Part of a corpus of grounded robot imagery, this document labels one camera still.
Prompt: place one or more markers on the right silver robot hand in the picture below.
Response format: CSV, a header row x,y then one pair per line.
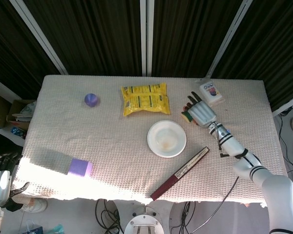
x,y
202,112

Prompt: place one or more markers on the green and yellow sponge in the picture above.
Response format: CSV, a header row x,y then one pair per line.
x,y
185,116

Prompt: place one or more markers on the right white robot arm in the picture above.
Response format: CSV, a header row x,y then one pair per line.
x,y
234,146

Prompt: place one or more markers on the white paper plate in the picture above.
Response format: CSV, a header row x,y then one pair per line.
x,y
166,139

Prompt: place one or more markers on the white tissue pack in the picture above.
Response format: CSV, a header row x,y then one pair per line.
x,y
211,93

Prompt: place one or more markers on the blue shopping bag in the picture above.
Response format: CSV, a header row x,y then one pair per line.
x,y
33,229

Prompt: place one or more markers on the yellow snack bag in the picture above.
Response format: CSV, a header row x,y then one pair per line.
x,y
146,100

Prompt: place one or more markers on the dark red folded fan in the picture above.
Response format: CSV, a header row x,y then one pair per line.
x,y
175,176

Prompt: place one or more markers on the open cardboard box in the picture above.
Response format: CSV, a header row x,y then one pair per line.
x,y
20,112

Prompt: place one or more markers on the dark curtain panel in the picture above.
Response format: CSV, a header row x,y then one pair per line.
x,y
271,48
185,36
9,48
92,36

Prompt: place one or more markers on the purple foam block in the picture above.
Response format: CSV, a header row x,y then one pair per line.
x,y
79,167

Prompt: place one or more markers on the white waffle tablecloth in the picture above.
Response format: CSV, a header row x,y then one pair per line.
x,y
88,134

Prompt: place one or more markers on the purple ball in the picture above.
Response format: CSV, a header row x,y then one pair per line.
x,y
91,100

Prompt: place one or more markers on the white robot torso base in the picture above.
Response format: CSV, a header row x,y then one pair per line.
x,y
144,223

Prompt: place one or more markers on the white slanted frame post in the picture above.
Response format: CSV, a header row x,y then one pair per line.
x,y
229,36
39,36

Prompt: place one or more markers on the white frame rail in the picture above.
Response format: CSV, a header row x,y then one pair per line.
x,y
286,108

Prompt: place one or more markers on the white upright frame post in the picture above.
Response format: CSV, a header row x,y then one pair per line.
x,y
150,36
143,36

